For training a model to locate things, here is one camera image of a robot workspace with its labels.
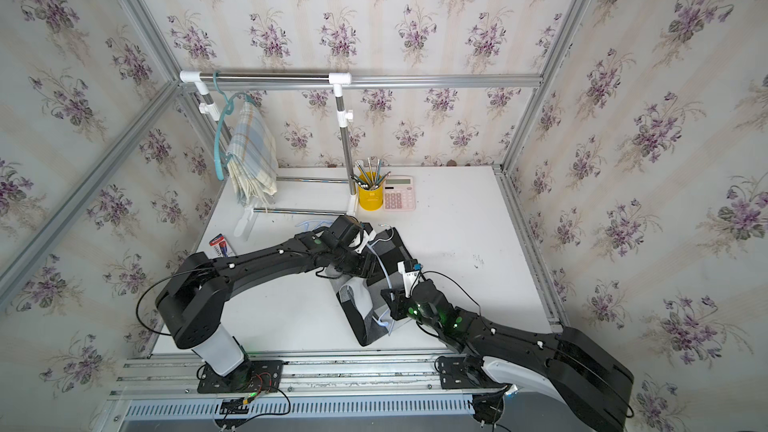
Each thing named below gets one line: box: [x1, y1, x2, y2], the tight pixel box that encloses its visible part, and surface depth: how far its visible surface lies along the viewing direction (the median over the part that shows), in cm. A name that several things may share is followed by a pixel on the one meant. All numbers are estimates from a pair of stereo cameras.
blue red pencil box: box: [208, 233, 236, 259], surface depth 98 cm
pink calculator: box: [383, 175, 416, 211], surface depth 110 cm
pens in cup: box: [350, 157, 391, 190], surface depth 106 cm
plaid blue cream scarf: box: [227, 102, 277, 210], surface depth 88 cm
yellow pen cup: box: [358, 186, 383, 212], surface depth 108 cm
